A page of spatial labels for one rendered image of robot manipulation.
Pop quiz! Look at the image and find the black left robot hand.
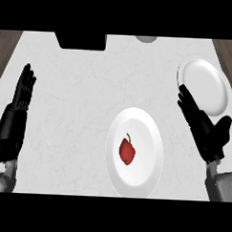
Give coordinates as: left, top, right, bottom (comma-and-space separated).
0, 61, 38, 169

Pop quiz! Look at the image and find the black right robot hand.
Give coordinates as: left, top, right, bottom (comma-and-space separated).
174, 83, 232, 165

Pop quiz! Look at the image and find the small white plate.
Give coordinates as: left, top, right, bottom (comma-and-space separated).
175, 56, 231, 118

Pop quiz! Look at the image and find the large white plate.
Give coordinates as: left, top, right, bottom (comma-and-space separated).
103, 105, 167, 200

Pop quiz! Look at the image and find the red bell pepper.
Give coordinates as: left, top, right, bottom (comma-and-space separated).
117, 133, 137, 166

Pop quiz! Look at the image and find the grey round object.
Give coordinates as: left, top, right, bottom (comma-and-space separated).
134, 35, 158, 45

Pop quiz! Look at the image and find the black box appliance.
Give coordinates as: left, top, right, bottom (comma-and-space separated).
53, 32, 108, 53

